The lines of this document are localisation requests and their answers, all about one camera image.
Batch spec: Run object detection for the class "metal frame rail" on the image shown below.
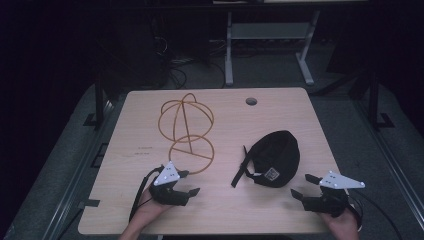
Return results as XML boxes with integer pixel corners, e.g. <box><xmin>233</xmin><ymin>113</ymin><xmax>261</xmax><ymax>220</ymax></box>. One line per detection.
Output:
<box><xmin>41</xmin><ymin>98</ymin><xmax>116</xmax><ymax>240</ymax></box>
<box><xmin>353</xmin><ymin>98</ymin><xmax>424</xmax><ymax>233</ymax></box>

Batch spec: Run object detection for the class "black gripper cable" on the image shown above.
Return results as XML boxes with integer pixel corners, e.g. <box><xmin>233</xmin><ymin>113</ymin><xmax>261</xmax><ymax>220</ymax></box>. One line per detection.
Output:
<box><xmin>346</xmin><ymin>189</ymin><xmax>405</xmax><ymax>240</ymax></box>
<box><xmin>128</xmin><ymin>164</ymin><xmax>165</xmax><ymax>223</ymax></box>

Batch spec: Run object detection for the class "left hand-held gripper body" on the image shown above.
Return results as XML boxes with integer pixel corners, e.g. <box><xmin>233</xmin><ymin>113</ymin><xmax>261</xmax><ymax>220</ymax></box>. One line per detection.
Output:
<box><xmin>148</xmin><ymin>161</ymin><xmax>190</xmax><ymax>207</ymax></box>

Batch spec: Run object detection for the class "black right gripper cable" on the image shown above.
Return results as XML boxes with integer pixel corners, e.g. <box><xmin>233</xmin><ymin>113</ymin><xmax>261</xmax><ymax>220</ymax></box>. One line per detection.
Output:
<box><xmin>346</xmin><ymin>189</ymin><xmax>405</xmax><ymax>240</ymax></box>

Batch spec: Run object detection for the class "black cap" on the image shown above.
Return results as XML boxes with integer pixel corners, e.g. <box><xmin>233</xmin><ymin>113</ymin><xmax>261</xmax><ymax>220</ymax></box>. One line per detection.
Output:
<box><xmin>230</xmin><ymin>129</ymin><xmax>301</xmax><ymax>189</ymax></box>

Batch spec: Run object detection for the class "person's left hand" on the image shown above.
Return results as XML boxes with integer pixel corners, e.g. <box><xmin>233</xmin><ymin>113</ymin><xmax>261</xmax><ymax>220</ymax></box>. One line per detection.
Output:
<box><xmin>132</xmin><ymin>188</ymin><xmax>175</xmax><ymax>232</ymax></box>

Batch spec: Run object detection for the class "black metal stand post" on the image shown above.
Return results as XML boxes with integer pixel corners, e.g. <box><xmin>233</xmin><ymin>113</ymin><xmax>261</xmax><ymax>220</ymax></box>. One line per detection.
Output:
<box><xmin>367</xmin><ymin>68</ymin><xmax>396</xmax><ymax>132</ymax></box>
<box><xmin>83</xmin><ymin>70</ymin><xmax>106</xmax><ymax>130</ymax></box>

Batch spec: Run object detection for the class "grey metal table frame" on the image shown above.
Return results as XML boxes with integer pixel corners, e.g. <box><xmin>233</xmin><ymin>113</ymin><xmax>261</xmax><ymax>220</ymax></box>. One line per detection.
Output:
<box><xmin>224</xmin><ymin>9</ymin><xmax>321</xmax><ymax>87</ymax></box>

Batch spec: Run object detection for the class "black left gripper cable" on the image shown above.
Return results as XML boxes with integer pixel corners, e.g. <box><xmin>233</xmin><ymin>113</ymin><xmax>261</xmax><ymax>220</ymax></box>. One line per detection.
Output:
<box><xmin>128</xmin><ymin>164</ymin><xmax>165</xmax><ymax>223</ymax></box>

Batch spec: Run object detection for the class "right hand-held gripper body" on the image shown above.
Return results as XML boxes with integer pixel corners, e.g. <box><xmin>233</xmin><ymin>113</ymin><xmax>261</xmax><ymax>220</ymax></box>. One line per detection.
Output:
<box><xmin>302</xmin><ymin>170</ymin><xmax>366</xmax><ymax>219</ymax></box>

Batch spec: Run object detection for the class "black table edge bracket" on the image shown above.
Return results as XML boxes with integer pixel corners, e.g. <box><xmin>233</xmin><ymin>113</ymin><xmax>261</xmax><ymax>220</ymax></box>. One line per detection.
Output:
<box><xmin>78</xmin><ymin>198</ymin><xmax>101</xmax><ymax>210</ymax></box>

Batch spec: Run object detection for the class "person's right hand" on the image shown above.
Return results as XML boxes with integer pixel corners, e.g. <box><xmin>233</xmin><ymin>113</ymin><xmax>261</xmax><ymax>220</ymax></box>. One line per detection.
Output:
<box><xmin>319</xmin><ymin>207</ymin><xmax>362</xmax><ymax>234</ymax></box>

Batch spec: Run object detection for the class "gold wire hat stand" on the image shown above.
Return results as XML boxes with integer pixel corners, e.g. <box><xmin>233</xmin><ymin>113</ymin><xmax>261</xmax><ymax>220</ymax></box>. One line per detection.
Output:
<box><xmin>157</xmin><ymin>92</ymin><xmax>215</xmax><ymax>176</ymax></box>

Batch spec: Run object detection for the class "bundle of floor cables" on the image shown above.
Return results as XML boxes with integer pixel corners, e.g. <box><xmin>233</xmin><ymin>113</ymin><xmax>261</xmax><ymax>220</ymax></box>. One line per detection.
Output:
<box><xmin>155</xmin><ymin>35</ymin><xmax>228</xmax><ymax>90</ymax></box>

